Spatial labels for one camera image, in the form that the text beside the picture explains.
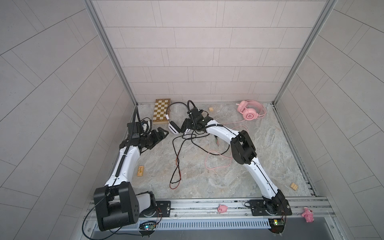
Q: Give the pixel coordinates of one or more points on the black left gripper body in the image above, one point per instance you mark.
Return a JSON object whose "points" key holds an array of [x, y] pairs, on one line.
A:
{"points": [[149, 139]]}

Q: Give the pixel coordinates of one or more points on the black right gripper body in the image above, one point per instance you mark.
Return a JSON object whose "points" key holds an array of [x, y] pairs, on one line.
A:
{"points": [[191, 124]]}

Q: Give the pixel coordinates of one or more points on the white black headphones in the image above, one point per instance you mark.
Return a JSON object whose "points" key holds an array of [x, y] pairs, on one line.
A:
{"points": [[173, 127]]}

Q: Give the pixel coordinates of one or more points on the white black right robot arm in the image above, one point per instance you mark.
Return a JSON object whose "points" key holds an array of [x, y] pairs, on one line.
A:
{"points": [[244, 153]]}

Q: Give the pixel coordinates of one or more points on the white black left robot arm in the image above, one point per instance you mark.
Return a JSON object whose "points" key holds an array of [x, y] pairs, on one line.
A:
{"points": [[117, 204]]}

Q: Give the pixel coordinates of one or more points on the pink headphones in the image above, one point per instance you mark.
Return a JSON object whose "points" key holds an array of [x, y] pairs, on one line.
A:
{"points": [[251, 110]]}

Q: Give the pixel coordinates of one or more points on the wooden domino block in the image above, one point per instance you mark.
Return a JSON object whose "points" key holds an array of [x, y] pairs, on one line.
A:
{"points": [[140, 171]]}

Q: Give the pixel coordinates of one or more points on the wooden chess board box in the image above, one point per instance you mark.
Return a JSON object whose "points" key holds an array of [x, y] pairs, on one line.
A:
{"points": [[160, 110]]}

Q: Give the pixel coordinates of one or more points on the left circuit board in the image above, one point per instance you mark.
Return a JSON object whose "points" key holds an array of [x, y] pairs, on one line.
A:
{"points": [[147, 226]]}

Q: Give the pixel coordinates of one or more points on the circuit board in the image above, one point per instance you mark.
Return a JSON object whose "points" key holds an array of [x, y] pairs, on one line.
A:
{"points": [[147, 226], [277, 226]]}

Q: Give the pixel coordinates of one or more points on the pink pig toy centre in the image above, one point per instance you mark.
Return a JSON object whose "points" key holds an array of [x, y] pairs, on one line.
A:
{"points": [[222, 209]]}

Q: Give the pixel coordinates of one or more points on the pink pig toy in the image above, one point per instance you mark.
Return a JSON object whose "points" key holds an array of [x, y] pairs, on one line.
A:
{"points": [[222, 209], [308, 215]]}

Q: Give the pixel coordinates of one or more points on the small wooden block right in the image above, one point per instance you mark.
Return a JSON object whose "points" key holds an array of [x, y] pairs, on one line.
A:
{"points": [[294, 186]]}

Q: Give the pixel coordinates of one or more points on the right circuit board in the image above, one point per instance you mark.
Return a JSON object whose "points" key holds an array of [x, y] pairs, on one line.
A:
{"points": [[277, 226]]}

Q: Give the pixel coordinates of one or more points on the pink pig toy right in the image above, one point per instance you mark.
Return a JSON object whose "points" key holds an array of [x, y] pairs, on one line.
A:
{"points": [[308, 215]]}

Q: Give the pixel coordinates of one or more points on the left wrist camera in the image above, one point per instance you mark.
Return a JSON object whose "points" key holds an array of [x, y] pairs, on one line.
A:
{"points": [[139, 129]]}

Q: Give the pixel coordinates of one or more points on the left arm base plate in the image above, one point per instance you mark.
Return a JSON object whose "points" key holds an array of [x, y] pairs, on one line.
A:
{"points": [[161, 208]]}

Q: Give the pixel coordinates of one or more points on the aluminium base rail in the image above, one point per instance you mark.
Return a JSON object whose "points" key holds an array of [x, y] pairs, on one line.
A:
{"points": [[203, 213]]}

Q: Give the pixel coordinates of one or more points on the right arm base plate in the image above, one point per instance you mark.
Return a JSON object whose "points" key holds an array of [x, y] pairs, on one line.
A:
{"points": [[269, 208]]}

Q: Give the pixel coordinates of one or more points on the left metal corner post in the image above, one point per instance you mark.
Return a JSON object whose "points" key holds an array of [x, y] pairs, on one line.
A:
{"points": [[90, 7]]}

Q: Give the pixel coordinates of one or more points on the metal corner post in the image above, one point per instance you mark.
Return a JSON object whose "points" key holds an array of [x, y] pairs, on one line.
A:
{"points": [[319, 23], [90, 7]]}

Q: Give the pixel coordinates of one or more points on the right metal corner post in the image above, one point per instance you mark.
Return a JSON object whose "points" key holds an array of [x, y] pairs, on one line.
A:
{"points": [[319, 23]]}

